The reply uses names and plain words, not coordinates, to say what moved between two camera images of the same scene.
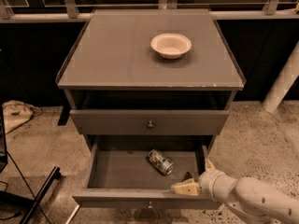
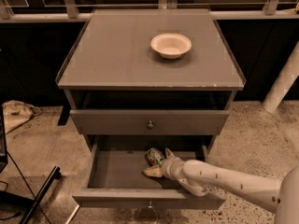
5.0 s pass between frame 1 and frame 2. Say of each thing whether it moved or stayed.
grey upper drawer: stayed
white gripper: moved
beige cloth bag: stayed
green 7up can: stayed
